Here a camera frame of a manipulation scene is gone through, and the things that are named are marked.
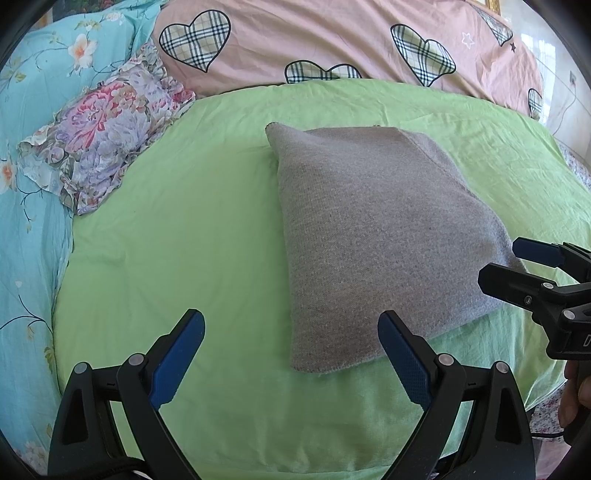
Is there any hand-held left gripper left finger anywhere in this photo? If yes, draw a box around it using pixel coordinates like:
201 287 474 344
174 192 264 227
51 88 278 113
47 308 206 480

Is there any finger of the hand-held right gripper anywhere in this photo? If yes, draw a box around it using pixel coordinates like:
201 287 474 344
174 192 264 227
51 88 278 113
478 263 591 326
512 237 591 280

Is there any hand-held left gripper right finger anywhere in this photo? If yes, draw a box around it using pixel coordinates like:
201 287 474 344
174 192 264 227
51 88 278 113
377 310 536 480

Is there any grey-beige knit sweater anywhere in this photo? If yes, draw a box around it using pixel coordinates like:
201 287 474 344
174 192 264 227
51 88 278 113
265 122 527 377

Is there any person's right hand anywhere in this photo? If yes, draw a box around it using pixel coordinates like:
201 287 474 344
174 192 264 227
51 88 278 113
558 357 591 430

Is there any green bed sheet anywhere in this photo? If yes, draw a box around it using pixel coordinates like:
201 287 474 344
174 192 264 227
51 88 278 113
53 78 591 476

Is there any light blue floral sheet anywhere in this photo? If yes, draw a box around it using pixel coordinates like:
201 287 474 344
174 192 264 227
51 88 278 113
0 0 169 467

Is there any floral ruffled pillow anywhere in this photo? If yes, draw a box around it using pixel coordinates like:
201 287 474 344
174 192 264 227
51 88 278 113
18 39 197 217

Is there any pink quilt with plaid hearts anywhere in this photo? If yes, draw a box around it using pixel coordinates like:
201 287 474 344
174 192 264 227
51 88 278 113
152 0 546 123

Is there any white cable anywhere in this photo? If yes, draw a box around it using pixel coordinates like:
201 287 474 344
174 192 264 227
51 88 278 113
551 85 578 137

